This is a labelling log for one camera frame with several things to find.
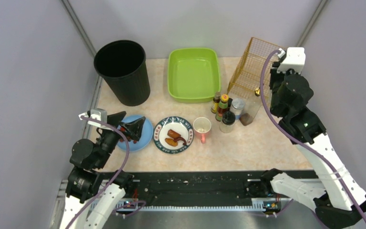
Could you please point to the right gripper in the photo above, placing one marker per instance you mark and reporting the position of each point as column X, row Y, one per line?
column 274, row 78

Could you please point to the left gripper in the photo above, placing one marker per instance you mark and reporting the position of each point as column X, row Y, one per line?
column 121, row 130

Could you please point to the dark sauce dispenser bottle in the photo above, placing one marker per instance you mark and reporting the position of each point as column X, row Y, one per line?
column 252, row 106

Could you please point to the silver lid glass jar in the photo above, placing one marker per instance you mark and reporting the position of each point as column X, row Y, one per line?
column 237, row 106

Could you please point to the green label sauce bottle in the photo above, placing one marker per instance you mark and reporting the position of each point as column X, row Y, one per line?
column 222, row 107

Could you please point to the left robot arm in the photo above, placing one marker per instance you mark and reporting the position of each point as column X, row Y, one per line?
column 88, row 202

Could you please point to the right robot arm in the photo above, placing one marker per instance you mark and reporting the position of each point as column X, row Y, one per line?
column 340, row 202

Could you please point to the red food pieces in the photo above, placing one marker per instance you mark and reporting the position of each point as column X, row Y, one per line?
column 131, row 141

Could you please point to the blue plate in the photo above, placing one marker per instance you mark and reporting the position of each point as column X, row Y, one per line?
column 147, row 134

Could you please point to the brown sausage piece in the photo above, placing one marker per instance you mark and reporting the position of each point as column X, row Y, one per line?
column 173, row 134

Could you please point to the orange food slice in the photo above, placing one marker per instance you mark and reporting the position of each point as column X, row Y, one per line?
column 171, row 142

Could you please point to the dark red octopus tentacle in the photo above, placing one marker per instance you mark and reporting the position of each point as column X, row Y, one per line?
column 180, row 139

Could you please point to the white plate green rim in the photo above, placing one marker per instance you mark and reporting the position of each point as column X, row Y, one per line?
column 178, row 124

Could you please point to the black plastic trash bin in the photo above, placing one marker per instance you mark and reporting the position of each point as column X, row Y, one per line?
column 122, row 64

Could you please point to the small yellow label bottle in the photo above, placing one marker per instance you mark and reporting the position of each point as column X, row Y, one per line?
column 216, row 100

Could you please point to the black lid seasoning jar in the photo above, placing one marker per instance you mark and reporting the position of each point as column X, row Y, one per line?
column 227, row 122

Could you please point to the pink mug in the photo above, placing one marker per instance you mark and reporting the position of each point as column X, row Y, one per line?
column 202, row 128

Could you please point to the green plastic basin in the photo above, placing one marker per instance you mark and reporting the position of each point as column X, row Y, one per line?
column 193, row 75

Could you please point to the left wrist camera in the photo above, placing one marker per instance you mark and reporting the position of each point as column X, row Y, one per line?
column 97, row 114

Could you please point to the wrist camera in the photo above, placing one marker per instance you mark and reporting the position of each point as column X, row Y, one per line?
column 292, row 58
column 97, row 114

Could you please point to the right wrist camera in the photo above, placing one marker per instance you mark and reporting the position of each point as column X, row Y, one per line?
column 292, row 58

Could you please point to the gold wire basket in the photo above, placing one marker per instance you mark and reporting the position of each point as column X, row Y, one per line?
column 246, row 77

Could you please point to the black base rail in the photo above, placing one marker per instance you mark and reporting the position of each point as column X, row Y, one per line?
column 202, row 192

